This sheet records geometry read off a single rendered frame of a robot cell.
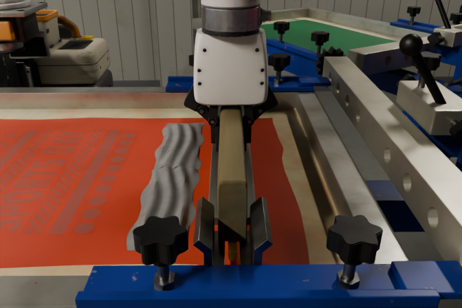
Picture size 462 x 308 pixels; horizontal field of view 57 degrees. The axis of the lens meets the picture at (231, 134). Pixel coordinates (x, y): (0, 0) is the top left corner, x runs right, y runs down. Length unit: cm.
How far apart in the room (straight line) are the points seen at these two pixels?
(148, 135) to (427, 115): 45
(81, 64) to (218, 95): 108
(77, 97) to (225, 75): 43
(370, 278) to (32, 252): 36
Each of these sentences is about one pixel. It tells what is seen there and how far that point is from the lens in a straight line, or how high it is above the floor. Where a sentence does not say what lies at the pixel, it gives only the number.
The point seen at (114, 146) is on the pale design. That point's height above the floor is 96.
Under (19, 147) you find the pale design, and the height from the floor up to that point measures 96.
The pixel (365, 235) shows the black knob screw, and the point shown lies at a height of 106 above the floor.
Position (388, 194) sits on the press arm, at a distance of 70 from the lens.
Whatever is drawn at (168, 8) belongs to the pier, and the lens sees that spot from 359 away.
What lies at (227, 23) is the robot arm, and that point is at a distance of 53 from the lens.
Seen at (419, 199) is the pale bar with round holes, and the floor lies 102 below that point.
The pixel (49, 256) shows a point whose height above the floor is 96.
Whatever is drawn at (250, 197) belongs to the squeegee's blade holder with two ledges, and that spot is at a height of 100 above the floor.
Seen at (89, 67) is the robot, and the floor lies 86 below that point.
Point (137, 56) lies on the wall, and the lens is 380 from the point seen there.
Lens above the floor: 128
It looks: 25 degrees down
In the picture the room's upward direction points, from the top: straight up
